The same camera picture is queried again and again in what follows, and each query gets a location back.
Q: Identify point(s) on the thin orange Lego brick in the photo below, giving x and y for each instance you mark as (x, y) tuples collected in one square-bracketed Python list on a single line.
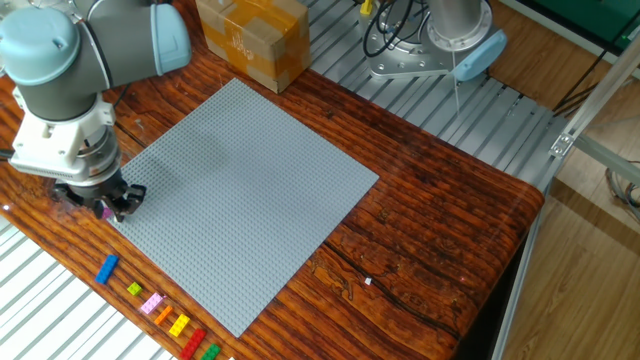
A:
[(163, 315)]

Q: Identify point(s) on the aluminium cross beam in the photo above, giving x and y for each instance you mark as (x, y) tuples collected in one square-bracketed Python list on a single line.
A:
[(610, 160)]

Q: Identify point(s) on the green Lego brick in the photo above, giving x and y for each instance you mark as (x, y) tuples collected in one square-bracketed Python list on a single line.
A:
[(211, 352)]

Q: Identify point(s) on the long blue Lego brick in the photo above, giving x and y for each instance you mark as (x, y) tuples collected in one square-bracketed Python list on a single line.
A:
[(107, 269)]

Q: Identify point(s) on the pink Lego brick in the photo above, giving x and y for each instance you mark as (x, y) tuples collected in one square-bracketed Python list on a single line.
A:
[(151, 303)]

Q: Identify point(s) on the taped cardboard box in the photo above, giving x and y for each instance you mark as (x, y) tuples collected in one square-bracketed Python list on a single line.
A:
[(260, 45)]

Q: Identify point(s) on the small lime Lego brick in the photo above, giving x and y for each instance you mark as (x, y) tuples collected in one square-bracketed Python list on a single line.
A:
[(134, 288)]

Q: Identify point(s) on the grey Lego baseplate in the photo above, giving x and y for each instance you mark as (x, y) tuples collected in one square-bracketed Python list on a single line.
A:
[(240, 210)]

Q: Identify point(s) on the small magenta Lego brick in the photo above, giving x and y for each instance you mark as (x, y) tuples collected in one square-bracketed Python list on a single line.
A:
[(107, 213)]

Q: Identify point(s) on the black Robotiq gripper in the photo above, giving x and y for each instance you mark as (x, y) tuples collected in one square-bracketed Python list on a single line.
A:
[(97, 190)]

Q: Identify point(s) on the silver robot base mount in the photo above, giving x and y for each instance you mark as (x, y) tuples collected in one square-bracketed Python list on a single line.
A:
[(400, 62)]

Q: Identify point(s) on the yellow Lego brick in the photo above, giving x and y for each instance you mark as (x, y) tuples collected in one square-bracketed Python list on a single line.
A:
[(179, 325)]

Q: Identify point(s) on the silver metal bracket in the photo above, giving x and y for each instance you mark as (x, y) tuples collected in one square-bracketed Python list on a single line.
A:
[(561, 145)]

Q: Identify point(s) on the aluminium frame post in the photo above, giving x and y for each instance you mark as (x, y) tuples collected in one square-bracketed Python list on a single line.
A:
[(600, 85)]

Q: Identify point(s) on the long red Lego brick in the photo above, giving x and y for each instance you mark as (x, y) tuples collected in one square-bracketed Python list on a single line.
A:
[(193, 344)]

